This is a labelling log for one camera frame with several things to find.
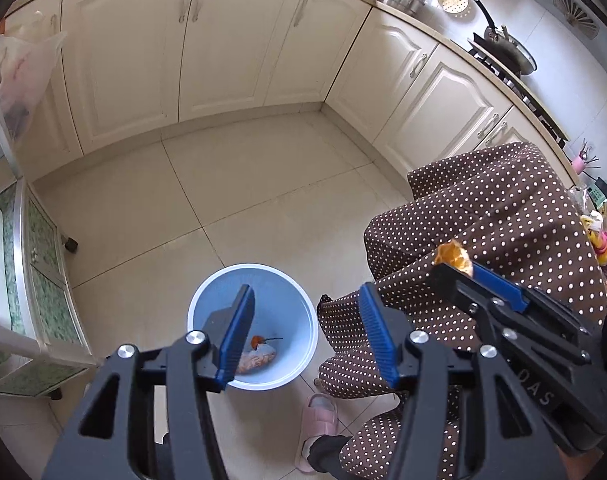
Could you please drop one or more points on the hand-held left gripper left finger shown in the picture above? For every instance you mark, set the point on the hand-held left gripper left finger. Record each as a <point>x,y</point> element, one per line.
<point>236,340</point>

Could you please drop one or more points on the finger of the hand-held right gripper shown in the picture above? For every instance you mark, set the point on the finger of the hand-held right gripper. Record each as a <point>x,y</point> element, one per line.
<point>501,285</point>
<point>463,290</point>

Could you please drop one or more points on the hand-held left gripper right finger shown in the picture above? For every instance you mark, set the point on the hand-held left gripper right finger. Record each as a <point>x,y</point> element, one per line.
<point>378,340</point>

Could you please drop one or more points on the orange peel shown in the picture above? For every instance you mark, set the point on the orange peel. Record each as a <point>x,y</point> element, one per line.
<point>453,256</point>

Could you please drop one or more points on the blue plastic trash bin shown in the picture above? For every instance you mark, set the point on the blue plastic trash bin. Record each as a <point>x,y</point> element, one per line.
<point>263,300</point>

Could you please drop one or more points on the red pepper stub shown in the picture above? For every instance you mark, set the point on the red pepper stub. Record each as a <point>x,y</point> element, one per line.
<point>257,342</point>

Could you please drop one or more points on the orange clear plastic wrapper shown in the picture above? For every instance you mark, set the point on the orange clear plastic wrapper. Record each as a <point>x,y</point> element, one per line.
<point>258,360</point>

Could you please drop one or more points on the brown polka-dot tablecloth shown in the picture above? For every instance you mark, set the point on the brown polka-dot tablecloth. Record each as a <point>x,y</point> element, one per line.
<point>508,210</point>

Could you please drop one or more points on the pink slipper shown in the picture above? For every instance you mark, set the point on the pink slipper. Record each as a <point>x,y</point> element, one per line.
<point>318,415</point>

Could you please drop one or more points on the yellow plastic packaging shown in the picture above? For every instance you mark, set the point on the yellow plastic packaging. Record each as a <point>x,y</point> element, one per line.
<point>601,245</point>

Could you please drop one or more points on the person's leg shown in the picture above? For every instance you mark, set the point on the person's leg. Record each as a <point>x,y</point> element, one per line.
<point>326,455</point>

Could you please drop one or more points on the green electric grill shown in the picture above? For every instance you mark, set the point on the green electric grill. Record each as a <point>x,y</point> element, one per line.
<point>606,192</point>

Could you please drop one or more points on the pink utensil holder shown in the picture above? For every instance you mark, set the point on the pink utensil holder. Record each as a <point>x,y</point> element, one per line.
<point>579,164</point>

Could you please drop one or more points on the black gas stove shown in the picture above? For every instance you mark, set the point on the black gas stove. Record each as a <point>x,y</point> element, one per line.
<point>533,105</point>

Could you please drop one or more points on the green patterned glass cabinet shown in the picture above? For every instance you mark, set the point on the green patterned glass cabinet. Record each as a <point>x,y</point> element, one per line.
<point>48,285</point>

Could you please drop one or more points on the wok with glass lid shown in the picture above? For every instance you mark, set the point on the wok with glass lid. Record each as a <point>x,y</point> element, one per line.
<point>511,52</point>

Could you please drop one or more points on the pale perforated steamer plate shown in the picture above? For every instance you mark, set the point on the pale perforated steamer plate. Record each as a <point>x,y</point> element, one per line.
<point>452,0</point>

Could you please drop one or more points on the cream kitchen base cabinets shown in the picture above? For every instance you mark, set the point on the cream kitchen base cabinets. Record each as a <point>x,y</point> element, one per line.
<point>223,45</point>

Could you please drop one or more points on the clear plastic bag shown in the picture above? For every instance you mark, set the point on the clear plastic bag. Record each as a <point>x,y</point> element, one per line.
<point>23,70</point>

